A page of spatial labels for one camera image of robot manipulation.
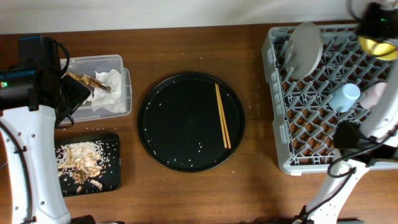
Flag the blue cup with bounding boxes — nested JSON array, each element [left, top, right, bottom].
[[328, 83, 361, 113]]

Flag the black rectangular tray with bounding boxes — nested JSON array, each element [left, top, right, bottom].
[[54, 133, 121, 198]]

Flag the white tissue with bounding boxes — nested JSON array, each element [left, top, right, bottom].
[[86, 69, 126, 113]]

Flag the pink cup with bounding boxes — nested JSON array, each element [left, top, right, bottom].
[[359, 82, 387, 111]]

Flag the grey dishwasher rack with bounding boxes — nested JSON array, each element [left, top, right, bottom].
[[261, 24, 393, 175]]

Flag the small bottle with white cap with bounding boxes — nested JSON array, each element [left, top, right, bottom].
[[65, 72, 111, 92]]

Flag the yellow bowl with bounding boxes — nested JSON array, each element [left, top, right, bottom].
[[358, 37, 397, 61]]

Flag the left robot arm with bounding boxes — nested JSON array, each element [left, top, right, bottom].
[[1, 35, 91, 223]]

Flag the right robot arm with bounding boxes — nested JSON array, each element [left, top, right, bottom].
[[291, 2, 397, 223]]

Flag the grey plate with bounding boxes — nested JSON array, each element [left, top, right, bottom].
[[285, 22, 324, 80]]

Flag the round black serving tray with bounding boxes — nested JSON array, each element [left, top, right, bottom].
[[137, 72, 245, 172]]

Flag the food scraps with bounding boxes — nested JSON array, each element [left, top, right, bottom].
[[55, 140, 119, 194]]

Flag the clear plastic bin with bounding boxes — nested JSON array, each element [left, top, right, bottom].
[[68, 55, 132, 123]]

